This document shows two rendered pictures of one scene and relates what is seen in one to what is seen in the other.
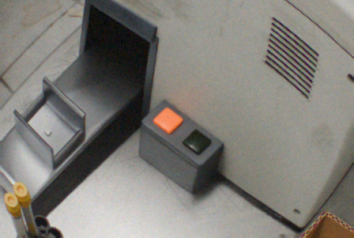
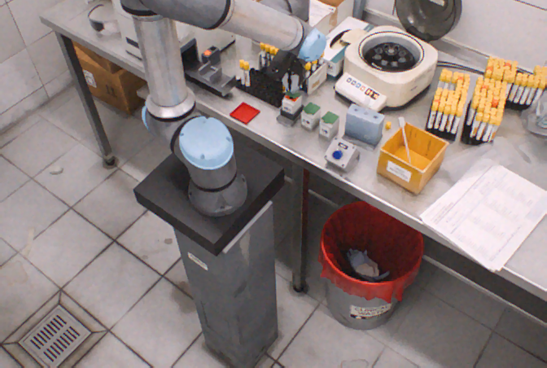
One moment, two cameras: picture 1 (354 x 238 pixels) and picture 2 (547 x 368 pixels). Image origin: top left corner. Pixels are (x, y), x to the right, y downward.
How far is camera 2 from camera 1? 1.54 m
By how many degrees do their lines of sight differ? 48
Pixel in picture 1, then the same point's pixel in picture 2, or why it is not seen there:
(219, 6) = not seen: hidden behind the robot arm
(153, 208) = (225, 66)
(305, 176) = not seen: hidden behind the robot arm
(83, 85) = (195, 70)
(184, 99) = (203, 47)
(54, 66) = not seen: hidden behind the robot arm
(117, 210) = (227, 72)
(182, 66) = (201, 39)
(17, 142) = (215, 82)
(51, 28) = (33, 262)
